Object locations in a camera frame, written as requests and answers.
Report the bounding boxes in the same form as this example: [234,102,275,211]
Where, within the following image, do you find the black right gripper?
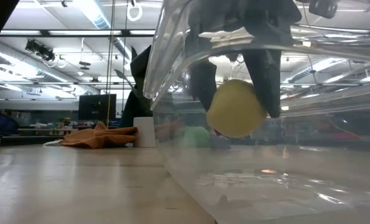
[184,0,303,119]

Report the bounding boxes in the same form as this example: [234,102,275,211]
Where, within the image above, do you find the yellow plastic lemon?
[205,78,268,139]

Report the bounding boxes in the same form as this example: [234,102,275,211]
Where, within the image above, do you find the bright green plastic fruit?
[177,126,211,149]

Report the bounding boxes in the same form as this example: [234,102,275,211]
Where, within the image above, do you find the clear plastic tupperware container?
[142,0,370,224]

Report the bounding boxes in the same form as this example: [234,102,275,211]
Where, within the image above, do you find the snake plant in white pot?
[114,45,157,148]

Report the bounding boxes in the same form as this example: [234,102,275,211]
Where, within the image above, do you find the dark background monitor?
[78,93,118,122]

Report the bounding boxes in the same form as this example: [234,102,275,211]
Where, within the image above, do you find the orange cloth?
[60,121,139,149]

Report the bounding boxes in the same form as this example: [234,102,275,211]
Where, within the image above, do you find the black ceiling fixture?
[25,39,56,62]

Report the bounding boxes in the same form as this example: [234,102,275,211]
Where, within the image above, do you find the person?
[0,109,19,136]

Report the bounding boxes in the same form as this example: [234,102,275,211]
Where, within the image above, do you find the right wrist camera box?
[308,0,340,19]

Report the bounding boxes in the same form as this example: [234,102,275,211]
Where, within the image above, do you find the white hanging cable ring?
[126,0,144,22]

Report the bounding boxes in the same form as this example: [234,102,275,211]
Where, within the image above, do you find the yellow hanging cable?
[106,0,116,126]

